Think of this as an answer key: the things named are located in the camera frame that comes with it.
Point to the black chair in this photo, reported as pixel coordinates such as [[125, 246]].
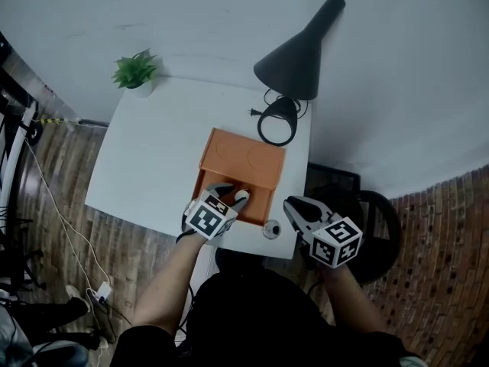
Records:
[[386, 243]]

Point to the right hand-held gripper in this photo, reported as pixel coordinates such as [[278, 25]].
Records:
[[336, 243]]

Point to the orange drawer casing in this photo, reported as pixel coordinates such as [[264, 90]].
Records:
[[244, 159]]

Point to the white power adapter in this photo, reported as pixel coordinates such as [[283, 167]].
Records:
[[103, 290]]

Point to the person's right forearm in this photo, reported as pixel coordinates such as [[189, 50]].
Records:
[[351, 304]]

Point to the black metal railing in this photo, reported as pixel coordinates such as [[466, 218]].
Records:
[[15, 90]]

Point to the grey round seat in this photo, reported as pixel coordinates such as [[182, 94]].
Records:
[[61, 356]]

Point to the small potted green plant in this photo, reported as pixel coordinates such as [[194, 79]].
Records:
[[133, 71]]

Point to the black wheeled chair base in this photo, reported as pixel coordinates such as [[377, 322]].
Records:
[[19, 251]]

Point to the grey fabric bundle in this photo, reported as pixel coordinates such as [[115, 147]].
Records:
[[13, 338]]

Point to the black desk lamp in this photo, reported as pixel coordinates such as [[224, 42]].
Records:
[[298, 63]]

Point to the person's black clothing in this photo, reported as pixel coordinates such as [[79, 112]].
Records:
[[267, 327]]

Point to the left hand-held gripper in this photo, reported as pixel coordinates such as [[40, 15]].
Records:
[[210, 218]]

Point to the person's left forearm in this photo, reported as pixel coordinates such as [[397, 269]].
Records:
[[168, 289]]

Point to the yellow black striped bar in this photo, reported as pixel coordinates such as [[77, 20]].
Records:
[[59, 121]]

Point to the person's left black shoe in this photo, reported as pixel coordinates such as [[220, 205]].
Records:
[[226, 260]]

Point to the white table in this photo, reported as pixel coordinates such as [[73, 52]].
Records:
[[153, 147]]

